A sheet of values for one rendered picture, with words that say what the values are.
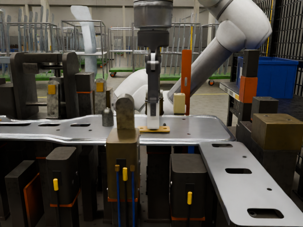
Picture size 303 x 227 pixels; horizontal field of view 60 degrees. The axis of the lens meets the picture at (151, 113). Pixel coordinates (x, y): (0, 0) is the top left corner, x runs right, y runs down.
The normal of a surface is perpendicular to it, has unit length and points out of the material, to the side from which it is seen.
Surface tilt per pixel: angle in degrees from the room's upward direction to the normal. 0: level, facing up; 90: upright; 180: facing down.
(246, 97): 90
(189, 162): 0
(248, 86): 90
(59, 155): 0
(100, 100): 78
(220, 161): 0
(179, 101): 90
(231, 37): 105
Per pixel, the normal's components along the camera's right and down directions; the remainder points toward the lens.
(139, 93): -0.11, 0.02
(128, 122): -0.02, 0.45
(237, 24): -0.55, 0.40
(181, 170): 0.00, -0.97
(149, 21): -0.20, 0.26
